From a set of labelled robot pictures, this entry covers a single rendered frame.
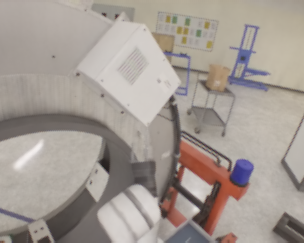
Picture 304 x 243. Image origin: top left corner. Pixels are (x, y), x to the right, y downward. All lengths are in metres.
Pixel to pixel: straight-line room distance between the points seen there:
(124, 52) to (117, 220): 0.36
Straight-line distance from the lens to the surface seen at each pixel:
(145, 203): 0.41
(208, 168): 1.52
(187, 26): 9.26
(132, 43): 0.53
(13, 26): 0.55
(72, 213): 1.45
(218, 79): 3.96
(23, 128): 0.56
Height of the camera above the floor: 1.82
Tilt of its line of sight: 26 degrees down
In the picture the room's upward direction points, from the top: 9 degrees clockwise
